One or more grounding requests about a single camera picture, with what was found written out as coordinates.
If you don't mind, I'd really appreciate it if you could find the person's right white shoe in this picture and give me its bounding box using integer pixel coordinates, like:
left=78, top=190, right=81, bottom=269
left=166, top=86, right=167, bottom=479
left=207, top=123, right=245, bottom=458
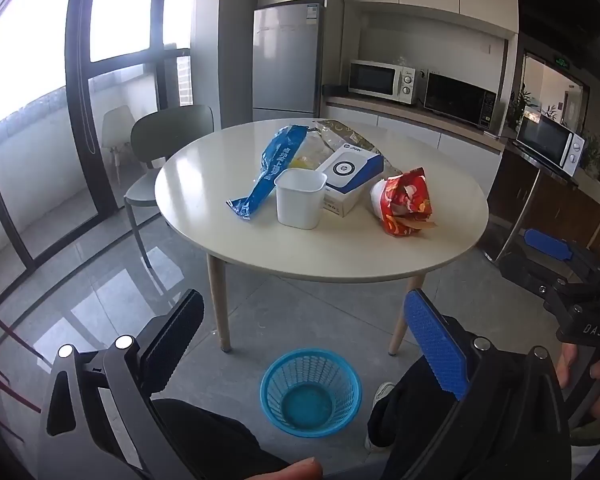
left=364, top=381, right=396, bottom=453

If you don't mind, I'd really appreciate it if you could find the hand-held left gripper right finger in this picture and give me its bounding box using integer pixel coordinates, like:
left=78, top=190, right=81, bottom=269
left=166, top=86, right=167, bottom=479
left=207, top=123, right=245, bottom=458
left=404, top=289, right=573, bottom=480

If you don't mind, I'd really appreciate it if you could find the person's right hand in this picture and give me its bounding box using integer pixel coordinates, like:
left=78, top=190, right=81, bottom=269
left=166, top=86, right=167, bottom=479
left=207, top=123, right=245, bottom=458
left=556, top=344, right=600, bottom=413

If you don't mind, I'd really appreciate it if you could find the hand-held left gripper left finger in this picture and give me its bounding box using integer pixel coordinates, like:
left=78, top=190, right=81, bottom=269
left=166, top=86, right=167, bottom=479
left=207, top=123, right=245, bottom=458
left=37, top=289, right=206, bottom=480

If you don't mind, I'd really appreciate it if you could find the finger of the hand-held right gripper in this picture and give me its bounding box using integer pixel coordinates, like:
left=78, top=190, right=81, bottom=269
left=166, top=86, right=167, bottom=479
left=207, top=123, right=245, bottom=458
left=500, top=255, right=568, bottom=301
left=524, top=228, right=600, bottom=273

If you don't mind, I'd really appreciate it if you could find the black framed glass door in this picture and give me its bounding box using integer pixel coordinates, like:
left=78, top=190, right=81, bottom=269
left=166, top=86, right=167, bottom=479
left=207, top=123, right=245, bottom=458
left=0, top=0, right=193, bottom=311

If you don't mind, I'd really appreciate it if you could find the blue plastic mesh basket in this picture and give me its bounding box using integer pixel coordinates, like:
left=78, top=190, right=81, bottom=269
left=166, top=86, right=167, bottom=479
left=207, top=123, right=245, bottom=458
left=260, top=348, right=363, bottom=438

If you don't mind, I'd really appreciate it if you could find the person's left hand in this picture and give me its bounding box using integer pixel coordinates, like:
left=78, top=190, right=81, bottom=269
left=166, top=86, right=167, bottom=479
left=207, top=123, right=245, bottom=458
left=257, top=456, right=324, bottom=480

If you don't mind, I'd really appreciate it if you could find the person's leg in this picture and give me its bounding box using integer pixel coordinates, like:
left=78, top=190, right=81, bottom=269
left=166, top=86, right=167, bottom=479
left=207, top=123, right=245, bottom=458
left=150, top=399, right=291, bottom=480
left=367, top=355, right=461, bottom=480

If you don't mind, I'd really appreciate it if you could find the red snack bag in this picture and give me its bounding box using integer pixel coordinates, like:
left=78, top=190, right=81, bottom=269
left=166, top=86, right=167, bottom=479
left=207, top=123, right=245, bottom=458
left=370, top=167, right=438, bottom=237

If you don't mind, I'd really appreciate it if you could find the person's left leg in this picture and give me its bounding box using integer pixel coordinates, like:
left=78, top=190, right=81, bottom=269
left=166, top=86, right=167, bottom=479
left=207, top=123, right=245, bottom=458
left=150, top=399, right=291, bottom=480

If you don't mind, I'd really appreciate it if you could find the white plastic container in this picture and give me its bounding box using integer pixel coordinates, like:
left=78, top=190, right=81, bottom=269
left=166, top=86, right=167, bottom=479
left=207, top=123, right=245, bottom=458
left=274, top=168, right=328, bottom=231

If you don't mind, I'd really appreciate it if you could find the round cream table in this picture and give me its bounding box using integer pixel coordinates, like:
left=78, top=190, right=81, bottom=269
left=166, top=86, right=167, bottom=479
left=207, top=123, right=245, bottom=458
left=155, top=119, right=490, bottom=356

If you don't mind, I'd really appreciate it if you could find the white and blue box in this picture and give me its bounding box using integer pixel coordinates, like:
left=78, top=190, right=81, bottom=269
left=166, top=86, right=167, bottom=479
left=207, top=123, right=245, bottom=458
left=316, top=142, right=385, bottom=218

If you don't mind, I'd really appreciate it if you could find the silver refrigerator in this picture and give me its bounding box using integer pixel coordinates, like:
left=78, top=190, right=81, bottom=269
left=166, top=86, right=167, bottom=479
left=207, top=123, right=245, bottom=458
left=252, top=2, right=326, bottom=123

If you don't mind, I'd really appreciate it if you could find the green chair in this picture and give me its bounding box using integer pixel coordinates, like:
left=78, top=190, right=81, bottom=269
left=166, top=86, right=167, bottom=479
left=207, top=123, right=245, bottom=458
left=124, top=105, right=216, bottom=268

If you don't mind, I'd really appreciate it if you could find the clear plastic wrapper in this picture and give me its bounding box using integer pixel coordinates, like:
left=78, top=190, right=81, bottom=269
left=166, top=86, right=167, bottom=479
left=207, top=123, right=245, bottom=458
left=287, top=119, right=406, bottom=181

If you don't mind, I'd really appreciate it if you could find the blue snack bag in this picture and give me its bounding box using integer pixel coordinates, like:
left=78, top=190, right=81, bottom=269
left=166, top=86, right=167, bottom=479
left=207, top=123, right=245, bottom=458
left=226, top=125, right=308, bottom=221

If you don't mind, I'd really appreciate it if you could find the white chair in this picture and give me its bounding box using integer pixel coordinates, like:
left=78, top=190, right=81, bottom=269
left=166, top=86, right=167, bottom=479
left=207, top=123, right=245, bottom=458
left=101, top=105, right=137, bottom=186

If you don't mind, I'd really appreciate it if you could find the white microwave with dials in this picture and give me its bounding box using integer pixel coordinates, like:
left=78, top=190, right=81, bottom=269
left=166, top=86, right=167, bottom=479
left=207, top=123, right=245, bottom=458
left=348, top=59, right=418, bottom=106

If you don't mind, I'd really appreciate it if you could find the dark wooden counter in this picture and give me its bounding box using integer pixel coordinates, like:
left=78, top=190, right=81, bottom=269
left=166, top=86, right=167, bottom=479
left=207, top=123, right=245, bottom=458
left=485, top=140, right=600, bottom=261

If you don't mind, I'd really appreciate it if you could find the white kitchen counter cabinet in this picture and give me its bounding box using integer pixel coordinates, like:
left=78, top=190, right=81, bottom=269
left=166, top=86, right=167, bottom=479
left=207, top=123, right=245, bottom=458
left=325, top=95, right=508, bottom=201

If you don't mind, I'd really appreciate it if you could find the person's right leg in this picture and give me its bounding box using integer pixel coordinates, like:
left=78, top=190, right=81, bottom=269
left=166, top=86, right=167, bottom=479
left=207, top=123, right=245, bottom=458
left=367, top=355, right=461, bottom=480

